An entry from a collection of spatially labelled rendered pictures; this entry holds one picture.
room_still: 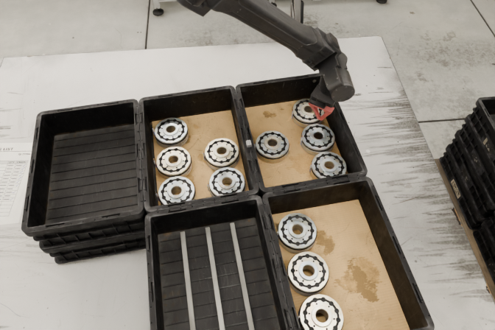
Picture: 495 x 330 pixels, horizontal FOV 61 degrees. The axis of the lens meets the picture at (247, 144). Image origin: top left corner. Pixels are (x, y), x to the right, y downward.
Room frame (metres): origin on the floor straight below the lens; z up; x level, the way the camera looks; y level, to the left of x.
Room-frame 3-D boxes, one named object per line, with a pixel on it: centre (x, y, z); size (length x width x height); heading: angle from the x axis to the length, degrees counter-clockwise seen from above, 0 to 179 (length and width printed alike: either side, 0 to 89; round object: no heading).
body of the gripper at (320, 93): (0.77, -0.22, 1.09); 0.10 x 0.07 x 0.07; 149
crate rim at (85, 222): (0.65, 0.45, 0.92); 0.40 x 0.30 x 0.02; 11
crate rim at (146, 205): (0.70, 0.15, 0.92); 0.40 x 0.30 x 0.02; 11
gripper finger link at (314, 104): (0.76, -0.21, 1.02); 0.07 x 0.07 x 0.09; 59
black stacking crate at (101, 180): (0.65, 0.45, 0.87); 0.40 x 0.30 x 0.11; 11
